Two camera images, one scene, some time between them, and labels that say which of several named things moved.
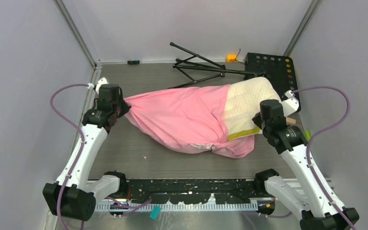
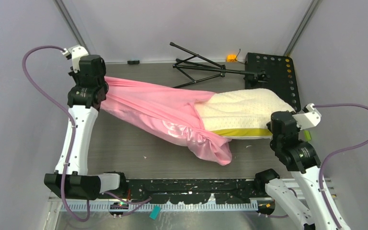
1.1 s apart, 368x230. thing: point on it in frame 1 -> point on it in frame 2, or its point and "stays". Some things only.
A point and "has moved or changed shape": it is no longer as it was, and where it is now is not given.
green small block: (307, 134) stays
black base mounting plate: (193, 191) stays
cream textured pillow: (243, 103) has moved or changed shape
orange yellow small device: (231, 58) stays
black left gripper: (125, 107) -> (75, 75)
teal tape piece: (155, 213) stays
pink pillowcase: (185, 120) has moved or changed shape
